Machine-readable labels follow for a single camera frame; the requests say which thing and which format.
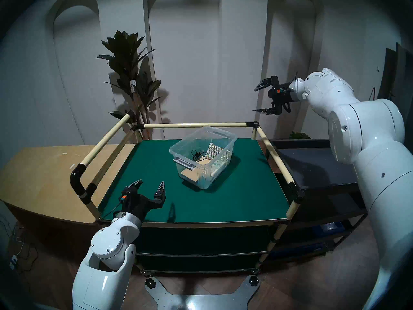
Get clear plastic storage box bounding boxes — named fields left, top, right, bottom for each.
left=169, top=126, right=238, bottom=190

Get cream pipe rail frame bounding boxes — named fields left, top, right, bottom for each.
left=70, top=111, right=306, bottom=221

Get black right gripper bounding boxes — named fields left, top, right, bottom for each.
left=253, top=76, right=299, bottom=114

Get floor cables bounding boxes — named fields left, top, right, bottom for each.
left=0, top=212, right=39, bottom=274

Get green-top table with rail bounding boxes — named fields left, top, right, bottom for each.
left=97, top=138, right=305, bottom=276

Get beige wooden table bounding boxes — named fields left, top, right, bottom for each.
left=0, top=144, right=136, bottom=248

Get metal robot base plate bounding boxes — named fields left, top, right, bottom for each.
left=144, top=275, right=260, bottom=310

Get tall dark green plant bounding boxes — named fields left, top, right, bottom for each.
left=96, top=30, right=162, bottom=140

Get dark door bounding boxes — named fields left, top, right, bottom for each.
left=378, top=43, right=413, bottom=101

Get black utility cart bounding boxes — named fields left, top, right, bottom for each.
left=269, top=139, right=368, bottom=258

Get glittery gold cloth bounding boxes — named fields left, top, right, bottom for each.
left=205, top=143, right=231, bottom=166

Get beige wooden block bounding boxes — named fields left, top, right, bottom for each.
left=181, top=159, right=210, bottom=182

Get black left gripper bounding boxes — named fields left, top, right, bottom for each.
left=119, top=179, right=166, bottom=221

